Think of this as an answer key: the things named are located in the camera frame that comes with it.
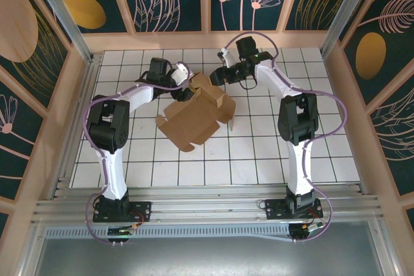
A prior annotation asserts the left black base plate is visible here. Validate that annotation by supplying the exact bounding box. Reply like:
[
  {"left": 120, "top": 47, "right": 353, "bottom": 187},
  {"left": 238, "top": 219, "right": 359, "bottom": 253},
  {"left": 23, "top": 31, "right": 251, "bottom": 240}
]
[{"left": 93, "top": 201, "right": 152, "bottom": 224}]

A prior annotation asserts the left black controller board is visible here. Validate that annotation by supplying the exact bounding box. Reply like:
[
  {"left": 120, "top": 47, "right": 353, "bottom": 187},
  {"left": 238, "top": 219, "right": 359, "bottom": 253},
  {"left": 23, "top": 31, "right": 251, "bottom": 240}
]
[{"left": 106, "top": 224, "right": 136, "bottom": 244}]

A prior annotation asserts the grey metal sheet panel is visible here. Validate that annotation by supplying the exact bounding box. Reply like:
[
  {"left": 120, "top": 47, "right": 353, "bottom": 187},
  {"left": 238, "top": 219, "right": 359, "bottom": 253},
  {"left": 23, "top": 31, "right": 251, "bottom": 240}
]
[{"left": 32, "top": 239, "right": 392, "bottom": 276}]

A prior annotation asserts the left aluminium frame post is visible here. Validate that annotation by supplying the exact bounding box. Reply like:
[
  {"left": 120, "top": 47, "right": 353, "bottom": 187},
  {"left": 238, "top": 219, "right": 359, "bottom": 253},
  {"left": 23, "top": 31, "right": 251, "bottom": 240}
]
[{"left": 27, "top": 0, "right": 98, "bottom": 63}]

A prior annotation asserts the grey slotted cable duct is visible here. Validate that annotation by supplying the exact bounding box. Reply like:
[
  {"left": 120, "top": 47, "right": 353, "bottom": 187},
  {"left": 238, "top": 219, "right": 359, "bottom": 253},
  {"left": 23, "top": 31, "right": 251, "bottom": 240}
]
[{"left": 45, "top": 222, "right": 379, "bottom": 241}]

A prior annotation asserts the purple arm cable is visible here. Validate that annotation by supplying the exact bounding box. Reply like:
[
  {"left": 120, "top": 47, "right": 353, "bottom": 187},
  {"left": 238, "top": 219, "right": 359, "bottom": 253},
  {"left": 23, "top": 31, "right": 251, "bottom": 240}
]
[
  {"left": 223, "top": 31, "right": 349, "bottom": 243},
  {"left": 83, "top": 61, "right": 191, "bottom": 245}
]

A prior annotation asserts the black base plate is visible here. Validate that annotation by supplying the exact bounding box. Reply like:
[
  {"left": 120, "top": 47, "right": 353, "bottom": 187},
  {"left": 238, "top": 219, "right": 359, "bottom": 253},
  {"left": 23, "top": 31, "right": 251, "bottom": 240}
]
[
  {"left": 93, "top": 201, "right": 152, "bottom": 224},
  {"left": 265, "top": 198, "right": 323, "bottom": 220}
]

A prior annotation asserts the left red black power wire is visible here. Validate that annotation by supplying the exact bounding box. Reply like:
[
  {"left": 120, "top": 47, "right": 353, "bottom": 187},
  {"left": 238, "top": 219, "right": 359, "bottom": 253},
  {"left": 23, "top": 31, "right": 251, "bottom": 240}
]
[{"left": 129, "top": 211, "right": 145, "bottom": 228}]

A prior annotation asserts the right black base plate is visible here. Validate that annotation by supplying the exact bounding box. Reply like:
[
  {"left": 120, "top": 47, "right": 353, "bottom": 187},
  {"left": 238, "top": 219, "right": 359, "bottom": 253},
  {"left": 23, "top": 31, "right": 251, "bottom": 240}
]
[{"left": 265, "top": 198, "right": 323, "bottom": 220}]

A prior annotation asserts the black controller board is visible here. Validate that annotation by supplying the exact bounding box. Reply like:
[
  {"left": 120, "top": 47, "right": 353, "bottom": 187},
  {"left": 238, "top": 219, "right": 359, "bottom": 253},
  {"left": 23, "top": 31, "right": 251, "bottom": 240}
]
[
  {"left": 106, "top": 224, "right": 136, "bottom": 244},
  {"left": 289, "top": 220, "right": 326, "bottom": 243}
]

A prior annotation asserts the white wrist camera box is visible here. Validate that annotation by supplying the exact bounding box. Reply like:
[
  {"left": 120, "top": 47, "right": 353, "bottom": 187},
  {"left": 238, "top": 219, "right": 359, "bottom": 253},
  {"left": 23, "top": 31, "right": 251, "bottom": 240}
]
[
  {"left": 170, "top": 62, "right": 190, "bottom": 87},
  {"left": 217, "top": 48, "right": 239, "bottom": 69}
]

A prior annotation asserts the red black power wire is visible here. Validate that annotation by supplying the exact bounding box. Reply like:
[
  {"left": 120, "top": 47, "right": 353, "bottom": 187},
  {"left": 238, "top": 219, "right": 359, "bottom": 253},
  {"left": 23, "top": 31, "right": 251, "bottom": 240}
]
[
  {"left": 309, "top": 209, "right": 324, "bottom": 225},
  {"left": 129, "top": 211, "right": 145, "bottom": 228}
]

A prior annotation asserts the right aluminium frame post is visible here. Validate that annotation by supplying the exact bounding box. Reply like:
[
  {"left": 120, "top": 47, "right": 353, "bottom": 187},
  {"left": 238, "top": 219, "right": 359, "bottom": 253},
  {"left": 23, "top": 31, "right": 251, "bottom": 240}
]
[{"left": 320, "top": 0, "right": 379, "bottom": 60}]

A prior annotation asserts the right black controller board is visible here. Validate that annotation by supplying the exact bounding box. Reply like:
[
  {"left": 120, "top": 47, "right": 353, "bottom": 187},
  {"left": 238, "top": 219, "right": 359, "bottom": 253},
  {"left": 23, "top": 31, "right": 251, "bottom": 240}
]
[{"left": 289, "top": 220, "right": 326, "bottom": 243}]

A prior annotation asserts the right red black power wire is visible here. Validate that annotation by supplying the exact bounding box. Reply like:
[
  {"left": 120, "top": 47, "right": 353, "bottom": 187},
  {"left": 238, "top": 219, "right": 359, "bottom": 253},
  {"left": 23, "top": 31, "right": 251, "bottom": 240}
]
[{"left": 309, "top": 209, "right": 324, "bottom": 225}]

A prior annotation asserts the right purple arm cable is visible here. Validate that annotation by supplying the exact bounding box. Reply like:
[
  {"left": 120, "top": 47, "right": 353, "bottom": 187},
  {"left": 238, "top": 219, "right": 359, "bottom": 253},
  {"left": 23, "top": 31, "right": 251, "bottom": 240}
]
[{"left": 223, "top": 31, "right": 349, "bottom": 243}]

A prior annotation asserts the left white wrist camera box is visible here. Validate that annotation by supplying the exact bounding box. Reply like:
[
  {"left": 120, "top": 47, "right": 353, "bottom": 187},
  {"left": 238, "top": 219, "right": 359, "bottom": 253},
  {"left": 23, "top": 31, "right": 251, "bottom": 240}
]
[{"left": 170, "top": 62, "right": 190, "bottom": 87}]

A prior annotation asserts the aluminium table side rail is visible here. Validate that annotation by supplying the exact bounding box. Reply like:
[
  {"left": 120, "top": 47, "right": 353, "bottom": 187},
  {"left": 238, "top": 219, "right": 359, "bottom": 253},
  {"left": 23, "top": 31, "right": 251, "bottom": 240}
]
[{"left": 54, "top": 52, "right": 103, "bottom": 193}]

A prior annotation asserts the aluminium frame post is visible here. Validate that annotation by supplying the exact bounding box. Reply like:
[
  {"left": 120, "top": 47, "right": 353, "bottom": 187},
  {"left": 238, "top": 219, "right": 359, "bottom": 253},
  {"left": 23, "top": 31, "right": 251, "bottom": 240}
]
[
  {"left": 320, "top": 0, "right": 379, "bottom": 60},
  {"left": 27, "top": 0, "right": 98, "bottom": 63}
]

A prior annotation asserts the brown cardboard box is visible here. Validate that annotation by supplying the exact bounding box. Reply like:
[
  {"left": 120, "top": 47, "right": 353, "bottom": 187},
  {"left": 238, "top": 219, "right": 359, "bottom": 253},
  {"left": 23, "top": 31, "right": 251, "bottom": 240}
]
[{"left": 156, "top": 73, "right": 237, "bottom": 153}]

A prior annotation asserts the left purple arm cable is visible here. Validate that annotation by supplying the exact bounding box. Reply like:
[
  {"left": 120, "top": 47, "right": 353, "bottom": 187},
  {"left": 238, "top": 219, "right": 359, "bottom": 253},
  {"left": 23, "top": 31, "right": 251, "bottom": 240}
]
[{"left": 83, "top": 61, "right": 191, "bottom": 245}]

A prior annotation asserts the long aluminium mounting rail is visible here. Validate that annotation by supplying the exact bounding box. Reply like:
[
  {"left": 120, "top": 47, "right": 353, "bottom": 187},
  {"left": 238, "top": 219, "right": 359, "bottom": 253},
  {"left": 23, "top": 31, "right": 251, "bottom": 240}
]
[{"left": 30, "top": 184, "right": 384, "bottom": 225}]

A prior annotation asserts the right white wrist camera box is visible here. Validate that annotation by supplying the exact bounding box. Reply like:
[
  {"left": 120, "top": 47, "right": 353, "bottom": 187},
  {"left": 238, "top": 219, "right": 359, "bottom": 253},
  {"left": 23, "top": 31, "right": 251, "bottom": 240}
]
[{"left": 217, "top": 48, "right": 239, "bottom": 69}]

